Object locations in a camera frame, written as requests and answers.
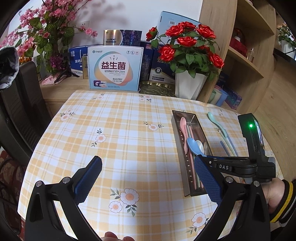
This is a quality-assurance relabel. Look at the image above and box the striped sleeve forearm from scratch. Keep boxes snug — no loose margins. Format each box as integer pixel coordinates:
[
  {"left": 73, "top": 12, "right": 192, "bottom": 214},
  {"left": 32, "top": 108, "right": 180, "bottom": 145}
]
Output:
[{"left": 269, "top": 179, "right": 295, "bottom": 227}]

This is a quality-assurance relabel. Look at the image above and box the right hand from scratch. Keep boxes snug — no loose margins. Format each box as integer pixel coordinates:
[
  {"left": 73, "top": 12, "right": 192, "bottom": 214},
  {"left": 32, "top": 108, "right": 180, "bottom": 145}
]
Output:
[{"left": 261, "top": 178, "right": 285, "bottom": 213}]

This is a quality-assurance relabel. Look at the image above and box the blue plastic spoon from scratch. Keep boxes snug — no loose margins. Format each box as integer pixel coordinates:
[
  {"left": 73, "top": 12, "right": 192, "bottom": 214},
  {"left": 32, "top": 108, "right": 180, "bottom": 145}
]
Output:
[{"left": 187, "top": 138, "right": 206, "bottom": 157}]

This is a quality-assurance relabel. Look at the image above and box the purple small box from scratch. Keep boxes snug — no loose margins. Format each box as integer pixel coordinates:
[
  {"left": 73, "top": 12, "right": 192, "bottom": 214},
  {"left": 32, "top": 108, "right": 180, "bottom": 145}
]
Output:
[{"left": 225, "top": 89, "right": 242, "bottom": 110}]

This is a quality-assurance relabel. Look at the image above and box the teal plastic spoon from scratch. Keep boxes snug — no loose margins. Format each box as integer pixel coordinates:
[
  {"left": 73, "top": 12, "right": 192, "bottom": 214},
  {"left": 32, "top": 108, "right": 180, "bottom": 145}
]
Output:
[{"left": 207, "top": 112, "right": 228, "bottom": 138}]

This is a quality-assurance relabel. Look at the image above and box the stainless steel utensil tray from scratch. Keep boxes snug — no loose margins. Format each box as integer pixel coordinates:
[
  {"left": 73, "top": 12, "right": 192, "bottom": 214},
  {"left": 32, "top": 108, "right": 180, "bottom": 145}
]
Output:
[{"left": 171, "top": 110, "right": 212, "bottom": 197}]

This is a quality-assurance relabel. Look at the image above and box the beige cup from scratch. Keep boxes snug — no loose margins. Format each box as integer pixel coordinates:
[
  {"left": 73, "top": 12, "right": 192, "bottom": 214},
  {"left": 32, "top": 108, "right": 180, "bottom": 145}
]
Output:
[{"left": 210, "top": 89, "right": 222, "bottom": 105}]

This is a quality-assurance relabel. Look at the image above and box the blue cup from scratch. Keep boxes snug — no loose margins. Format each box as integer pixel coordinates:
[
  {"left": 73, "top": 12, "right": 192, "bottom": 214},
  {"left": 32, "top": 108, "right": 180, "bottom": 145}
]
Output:
[{"left": 216, "top": 89, "right": 228, "bottom": 106}]

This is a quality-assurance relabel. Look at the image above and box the pink plastic spoon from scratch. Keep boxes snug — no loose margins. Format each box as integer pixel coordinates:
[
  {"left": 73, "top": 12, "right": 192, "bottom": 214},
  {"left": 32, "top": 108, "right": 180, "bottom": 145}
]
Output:
[{"left": 180, "top": 116, "right": 188, "bottom": 154}]

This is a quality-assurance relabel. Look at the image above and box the green cup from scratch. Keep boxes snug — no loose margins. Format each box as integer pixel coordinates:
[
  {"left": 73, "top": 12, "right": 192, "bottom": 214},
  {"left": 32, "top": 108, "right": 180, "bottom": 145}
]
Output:
[{"left": 207, "top": 90, "right": 216, "bottom": 103}]

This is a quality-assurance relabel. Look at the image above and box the yellow plaid floral tablecloth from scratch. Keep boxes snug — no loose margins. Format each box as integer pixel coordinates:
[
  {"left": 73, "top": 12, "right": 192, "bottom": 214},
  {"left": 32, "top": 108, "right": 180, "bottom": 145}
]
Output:
[{"left": 17, "top": 90, "right": 284, "bottom": 241}]

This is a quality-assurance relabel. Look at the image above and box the white flower pot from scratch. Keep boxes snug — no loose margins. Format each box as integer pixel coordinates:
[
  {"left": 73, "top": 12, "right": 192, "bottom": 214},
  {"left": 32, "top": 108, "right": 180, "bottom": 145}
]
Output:
[{"left": 175, "top": 71, "right": 207, "bottom": 100}]

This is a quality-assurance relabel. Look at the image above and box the black chair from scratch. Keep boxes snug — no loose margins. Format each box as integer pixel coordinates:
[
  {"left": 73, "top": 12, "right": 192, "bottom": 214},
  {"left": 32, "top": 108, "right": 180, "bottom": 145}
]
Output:
[{"left": 1, "top": 61, "right": 52, "bottom": 166}]

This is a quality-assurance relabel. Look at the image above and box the green gold tray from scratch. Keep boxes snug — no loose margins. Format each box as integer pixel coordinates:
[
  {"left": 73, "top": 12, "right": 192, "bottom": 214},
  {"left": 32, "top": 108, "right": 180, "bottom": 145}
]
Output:
[{"left": 139, "top": 81, "right": 175, "bottom": 97}]

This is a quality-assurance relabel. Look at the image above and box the wooden shelf unit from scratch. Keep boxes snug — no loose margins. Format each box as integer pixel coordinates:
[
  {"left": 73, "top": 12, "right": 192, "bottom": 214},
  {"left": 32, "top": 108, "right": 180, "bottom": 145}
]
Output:
[{"left": 199, "top": 0, "right": 276, "bottom": 113}]

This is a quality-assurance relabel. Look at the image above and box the red rose bouquet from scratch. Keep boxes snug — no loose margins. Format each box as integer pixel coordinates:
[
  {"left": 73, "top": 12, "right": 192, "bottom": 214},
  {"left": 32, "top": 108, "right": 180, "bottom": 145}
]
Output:
[{"left": 146, "top": 22, "right": 224, "bottom": 80}]

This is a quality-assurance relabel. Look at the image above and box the dark blue box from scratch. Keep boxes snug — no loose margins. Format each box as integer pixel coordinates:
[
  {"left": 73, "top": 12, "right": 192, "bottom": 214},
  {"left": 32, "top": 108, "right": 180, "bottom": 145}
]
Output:
[{"left": 139, "top": 41, "right": 175, "bottom": 85}]

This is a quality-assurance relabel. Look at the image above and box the white probiotic box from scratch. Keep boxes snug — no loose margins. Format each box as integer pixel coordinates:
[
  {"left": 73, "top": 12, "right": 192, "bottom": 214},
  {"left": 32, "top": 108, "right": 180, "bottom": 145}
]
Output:
[{"left": 87, "top": 45, "right": 144, "bottom": 91}]

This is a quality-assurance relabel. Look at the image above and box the light blue tall box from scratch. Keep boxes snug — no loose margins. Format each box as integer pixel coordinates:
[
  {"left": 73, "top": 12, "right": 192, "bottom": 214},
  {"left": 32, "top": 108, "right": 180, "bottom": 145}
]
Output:
[{"left": 157, "top": 11, "right": 200, "bottom": 34}]

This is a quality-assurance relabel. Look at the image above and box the blue white carton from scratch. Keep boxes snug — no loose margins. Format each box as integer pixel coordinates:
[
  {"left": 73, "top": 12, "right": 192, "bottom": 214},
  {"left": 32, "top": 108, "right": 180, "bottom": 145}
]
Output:
[{"left": 69, "top": 44, "right": 102, "bottom": 79}]

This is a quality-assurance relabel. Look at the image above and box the pink blossom plant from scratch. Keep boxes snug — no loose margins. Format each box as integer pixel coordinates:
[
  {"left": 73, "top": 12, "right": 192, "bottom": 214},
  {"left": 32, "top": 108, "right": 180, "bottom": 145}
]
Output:
[{"left": 1, "top": 0, "right": 97, "bottom": 74}]

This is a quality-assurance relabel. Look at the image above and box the silver gold box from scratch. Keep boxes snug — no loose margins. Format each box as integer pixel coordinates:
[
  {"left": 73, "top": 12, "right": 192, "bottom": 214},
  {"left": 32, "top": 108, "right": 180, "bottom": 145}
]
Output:
[{"left": 103, "top": 30, "right": 123, "bottom": 46}]

